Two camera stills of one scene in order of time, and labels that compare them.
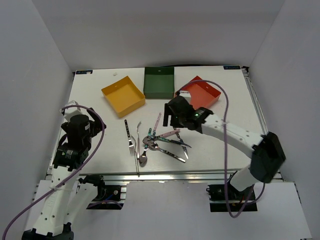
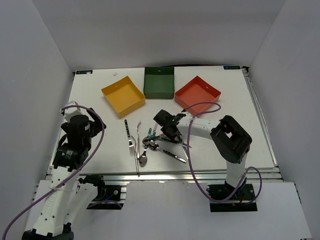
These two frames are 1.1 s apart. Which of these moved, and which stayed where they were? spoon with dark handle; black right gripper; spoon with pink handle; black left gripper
Moved: black right gripper
Stayed: spoon with dark handle; black left gripper; spoon with pink handle
